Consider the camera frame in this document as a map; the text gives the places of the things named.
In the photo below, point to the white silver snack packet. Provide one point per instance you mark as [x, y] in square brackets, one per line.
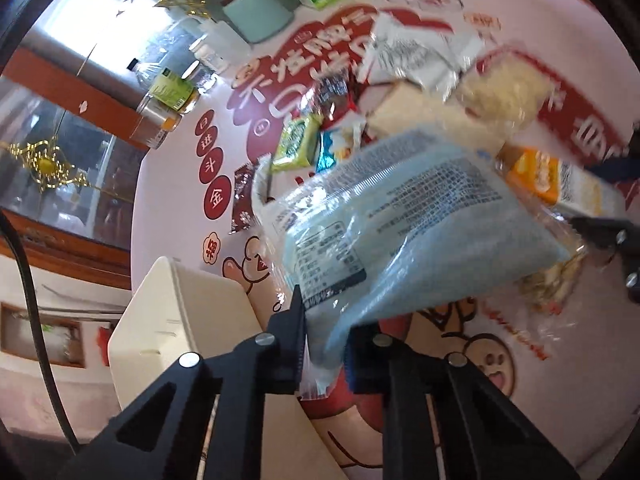
[415, 52]

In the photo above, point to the green labelled jar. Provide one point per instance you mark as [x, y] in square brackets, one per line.
[172, 90]

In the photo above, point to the orange snack packet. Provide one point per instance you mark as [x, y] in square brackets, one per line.
[540, 175]

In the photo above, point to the printed pink tablecloth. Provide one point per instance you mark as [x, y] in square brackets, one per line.
[575, 385]

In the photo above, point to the dark small candy packet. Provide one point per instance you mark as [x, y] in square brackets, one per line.
[334, 95]

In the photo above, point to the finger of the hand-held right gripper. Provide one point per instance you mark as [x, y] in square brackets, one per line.
[607, 232]
[622, 167]

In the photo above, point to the beige bread packet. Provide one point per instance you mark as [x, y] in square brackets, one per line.
[425, 112]

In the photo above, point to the mint green canister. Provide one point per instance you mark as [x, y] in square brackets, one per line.
[257, 15]

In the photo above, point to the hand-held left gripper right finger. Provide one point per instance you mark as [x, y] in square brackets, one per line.
[352, 360]

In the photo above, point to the clear cracker packet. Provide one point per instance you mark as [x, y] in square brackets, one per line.
[550, 280]

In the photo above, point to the light blue clear snack bag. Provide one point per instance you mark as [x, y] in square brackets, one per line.
[425, 220]

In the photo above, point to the clear bottle with black cap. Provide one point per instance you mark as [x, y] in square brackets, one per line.
[150, 72]

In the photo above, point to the white plastic storage bin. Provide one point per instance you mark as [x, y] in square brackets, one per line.
[185, 300]

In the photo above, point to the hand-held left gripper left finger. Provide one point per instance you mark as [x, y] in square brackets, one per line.
[287, 345]

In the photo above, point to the floss bread packet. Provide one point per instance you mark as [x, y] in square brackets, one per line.
[505, 87]

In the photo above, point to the blue snack packet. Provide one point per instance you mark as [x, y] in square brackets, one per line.
[332, 152]

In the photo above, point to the green snack packet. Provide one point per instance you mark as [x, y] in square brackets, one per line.
[295, 142]

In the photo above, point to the brown snack packet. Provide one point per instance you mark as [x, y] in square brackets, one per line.
[245, 195]

